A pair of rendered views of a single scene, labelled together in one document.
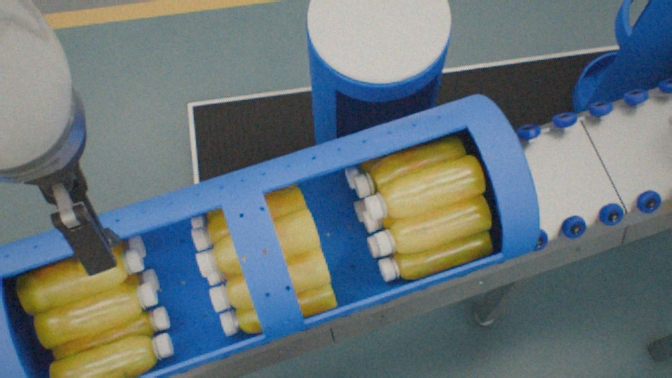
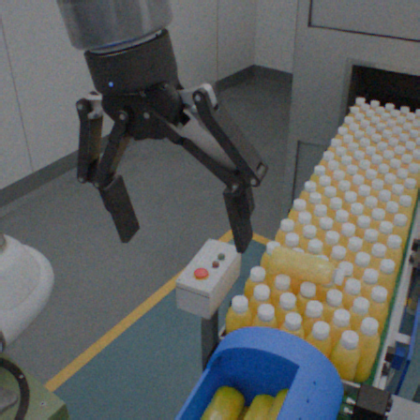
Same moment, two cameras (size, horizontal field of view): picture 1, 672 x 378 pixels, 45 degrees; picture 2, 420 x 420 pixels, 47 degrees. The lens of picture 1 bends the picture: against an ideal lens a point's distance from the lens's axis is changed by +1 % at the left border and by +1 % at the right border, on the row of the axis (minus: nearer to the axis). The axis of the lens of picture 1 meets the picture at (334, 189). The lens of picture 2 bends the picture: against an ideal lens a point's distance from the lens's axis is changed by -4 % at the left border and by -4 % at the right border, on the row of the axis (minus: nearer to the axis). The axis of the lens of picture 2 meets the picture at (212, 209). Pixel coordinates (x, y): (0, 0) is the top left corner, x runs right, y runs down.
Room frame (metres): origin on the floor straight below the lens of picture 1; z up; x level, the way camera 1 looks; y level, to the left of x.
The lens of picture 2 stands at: (0.59, -0.04, 1.98)
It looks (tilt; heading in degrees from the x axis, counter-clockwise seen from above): 35 degrees down; 133
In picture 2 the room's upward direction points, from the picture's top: straight up
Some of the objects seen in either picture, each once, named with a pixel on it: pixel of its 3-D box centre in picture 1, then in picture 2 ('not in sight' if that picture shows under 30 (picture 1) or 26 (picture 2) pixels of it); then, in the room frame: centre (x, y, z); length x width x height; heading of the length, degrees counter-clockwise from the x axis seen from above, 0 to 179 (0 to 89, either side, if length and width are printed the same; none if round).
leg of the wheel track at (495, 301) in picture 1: (503, 291); not in sight; (0.47, -0.43, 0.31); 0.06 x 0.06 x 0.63; 17
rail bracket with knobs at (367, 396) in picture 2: not in sight; (367, 410); (0.41, 0.69, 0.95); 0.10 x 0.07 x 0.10; 17
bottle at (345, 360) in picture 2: not in sight; (343, 364); (0.31, 0.74, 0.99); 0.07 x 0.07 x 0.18
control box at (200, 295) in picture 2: not in sight; (209, 277); (-0.11, 0.70, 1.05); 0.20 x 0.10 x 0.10; 107
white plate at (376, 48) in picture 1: (378, 19); not in sight; (0.85, -0.10, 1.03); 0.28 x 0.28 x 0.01
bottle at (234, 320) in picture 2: not in sight; (238, 328); (0.04, 0.66, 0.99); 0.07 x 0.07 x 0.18
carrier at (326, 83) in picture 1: (371, 117); not in sight; (0.85, -0.10, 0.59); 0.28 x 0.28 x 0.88
